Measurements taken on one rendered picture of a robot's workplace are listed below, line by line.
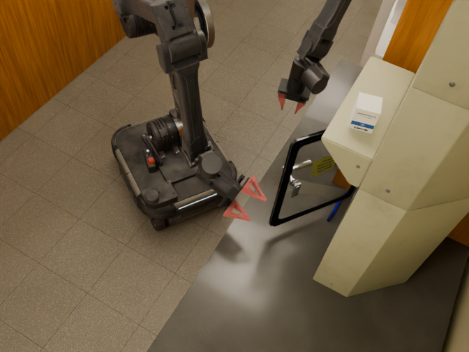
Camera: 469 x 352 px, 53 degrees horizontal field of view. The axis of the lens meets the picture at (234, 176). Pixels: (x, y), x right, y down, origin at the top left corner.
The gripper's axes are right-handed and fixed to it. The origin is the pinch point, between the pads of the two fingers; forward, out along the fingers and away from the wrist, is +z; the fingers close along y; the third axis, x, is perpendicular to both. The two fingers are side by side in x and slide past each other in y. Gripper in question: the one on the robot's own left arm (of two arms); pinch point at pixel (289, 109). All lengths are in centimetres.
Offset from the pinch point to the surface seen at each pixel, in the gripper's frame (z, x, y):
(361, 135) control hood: -37, -45, 16
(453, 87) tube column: -59, -54, 24
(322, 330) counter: 21, -62, 26
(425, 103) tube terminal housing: -54, -53, 22
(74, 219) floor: 114, 2, -94
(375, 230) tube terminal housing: -15, -52, 27
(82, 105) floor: 110, 80, -127
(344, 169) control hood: -30, -50, 15
